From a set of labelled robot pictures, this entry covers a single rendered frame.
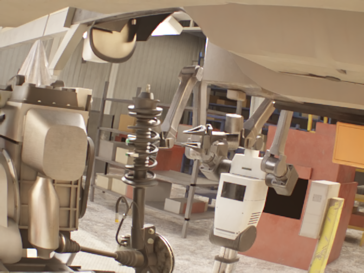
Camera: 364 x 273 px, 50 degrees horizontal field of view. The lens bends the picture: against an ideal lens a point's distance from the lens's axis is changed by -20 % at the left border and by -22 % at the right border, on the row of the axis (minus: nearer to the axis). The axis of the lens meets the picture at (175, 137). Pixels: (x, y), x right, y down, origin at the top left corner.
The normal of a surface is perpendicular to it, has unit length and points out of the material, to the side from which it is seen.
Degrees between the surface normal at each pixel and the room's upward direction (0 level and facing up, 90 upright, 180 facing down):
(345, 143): 90
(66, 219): 90
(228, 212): 90
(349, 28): 107
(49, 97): 83
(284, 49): 113
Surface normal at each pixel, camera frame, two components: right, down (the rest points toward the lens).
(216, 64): -0.68, -0.08
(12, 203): 0.72, 0.05
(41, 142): -0.38, -0.03
